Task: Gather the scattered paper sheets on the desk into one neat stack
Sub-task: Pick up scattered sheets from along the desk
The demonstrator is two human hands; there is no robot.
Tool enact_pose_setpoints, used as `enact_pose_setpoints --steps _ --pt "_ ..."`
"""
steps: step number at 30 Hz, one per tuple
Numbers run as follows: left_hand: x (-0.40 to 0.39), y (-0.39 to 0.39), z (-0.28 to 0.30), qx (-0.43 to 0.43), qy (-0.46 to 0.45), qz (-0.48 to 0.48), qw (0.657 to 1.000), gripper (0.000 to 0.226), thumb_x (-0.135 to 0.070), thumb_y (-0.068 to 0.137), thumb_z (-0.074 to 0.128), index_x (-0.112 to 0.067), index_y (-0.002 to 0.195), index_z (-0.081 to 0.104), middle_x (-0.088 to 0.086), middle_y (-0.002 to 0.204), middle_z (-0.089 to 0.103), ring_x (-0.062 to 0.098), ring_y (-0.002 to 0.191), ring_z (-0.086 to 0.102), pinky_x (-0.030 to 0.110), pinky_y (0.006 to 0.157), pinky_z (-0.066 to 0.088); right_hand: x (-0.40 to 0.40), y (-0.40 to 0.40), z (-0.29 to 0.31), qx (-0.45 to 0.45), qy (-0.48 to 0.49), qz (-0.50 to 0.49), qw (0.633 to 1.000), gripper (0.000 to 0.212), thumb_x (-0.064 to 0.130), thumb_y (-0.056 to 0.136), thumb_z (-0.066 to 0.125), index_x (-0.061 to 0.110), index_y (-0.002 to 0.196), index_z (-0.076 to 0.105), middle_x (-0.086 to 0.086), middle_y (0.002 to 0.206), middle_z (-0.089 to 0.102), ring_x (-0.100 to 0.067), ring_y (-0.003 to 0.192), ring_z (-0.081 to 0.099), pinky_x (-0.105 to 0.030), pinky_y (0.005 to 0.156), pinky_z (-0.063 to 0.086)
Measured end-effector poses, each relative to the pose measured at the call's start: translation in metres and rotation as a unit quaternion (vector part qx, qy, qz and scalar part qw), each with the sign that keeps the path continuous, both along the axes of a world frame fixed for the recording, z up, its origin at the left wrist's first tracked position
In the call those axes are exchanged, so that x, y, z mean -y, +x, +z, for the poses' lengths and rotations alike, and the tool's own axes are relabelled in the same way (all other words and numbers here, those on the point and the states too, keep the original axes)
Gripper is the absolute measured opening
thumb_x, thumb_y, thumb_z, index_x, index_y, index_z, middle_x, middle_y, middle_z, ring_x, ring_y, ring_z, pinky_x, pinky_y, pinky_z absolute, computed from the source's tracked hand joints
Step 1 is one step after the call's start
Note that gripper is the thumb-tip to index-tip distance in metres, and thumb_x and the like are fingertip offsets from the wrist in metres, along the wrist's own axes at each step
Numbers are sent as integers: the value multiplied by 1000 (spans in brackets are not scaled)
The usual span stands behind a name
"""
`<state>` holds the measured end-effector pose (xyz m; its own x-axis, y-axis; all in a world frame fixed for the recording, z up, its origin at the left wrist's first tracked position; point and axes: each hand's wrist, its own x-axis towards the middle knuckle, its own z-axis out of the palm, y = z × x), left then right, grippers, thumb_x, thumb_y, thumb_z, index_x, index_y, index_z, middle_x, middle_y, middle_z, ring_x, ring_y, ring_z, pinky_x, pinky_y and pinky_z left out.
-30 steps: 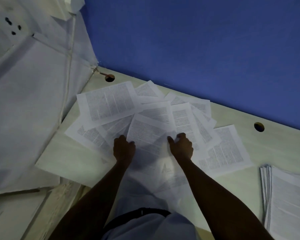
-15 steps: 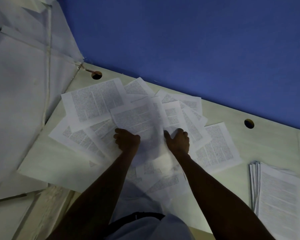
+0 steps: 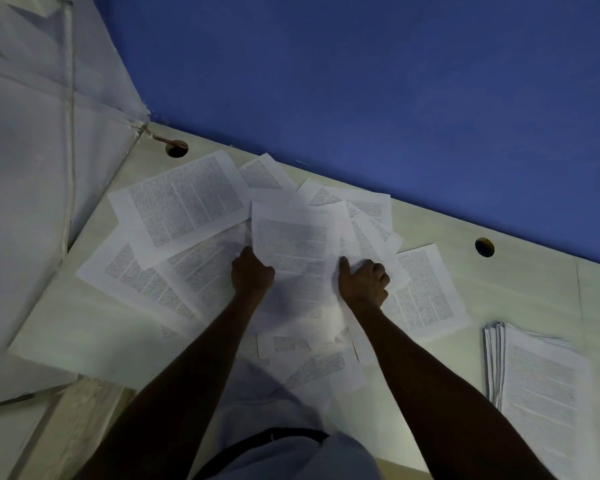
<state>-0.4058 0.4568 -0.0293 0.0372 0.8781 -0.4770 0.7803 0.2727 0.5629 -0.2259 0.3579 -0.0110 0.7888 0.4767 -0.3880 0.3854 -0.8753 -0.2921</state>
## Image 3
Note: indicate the person's left hand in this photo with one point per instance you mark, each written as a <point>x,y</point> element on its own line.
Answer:
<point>252,279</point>

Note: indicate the person's right hand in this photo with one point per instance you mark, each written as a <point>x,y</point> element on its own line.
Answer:
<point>365,287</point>

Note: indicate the spread of printed papers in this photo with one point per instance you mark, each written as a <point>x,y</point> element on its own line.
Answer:
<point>180,204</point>

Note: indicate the neat stack of printed sheets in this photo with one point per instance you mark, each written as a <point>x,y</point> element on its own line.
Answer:
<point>540,384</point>

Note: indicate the person's right forearm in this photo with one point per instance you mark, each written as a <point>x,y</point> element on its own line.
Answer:
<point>450,409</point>

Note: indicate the person's left forearm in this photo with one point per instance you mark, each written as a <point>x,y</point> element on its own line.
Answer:
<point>175,394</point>

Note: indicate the white shirt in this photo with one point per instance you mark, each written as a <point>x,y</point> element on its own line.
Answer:
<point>260,414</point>

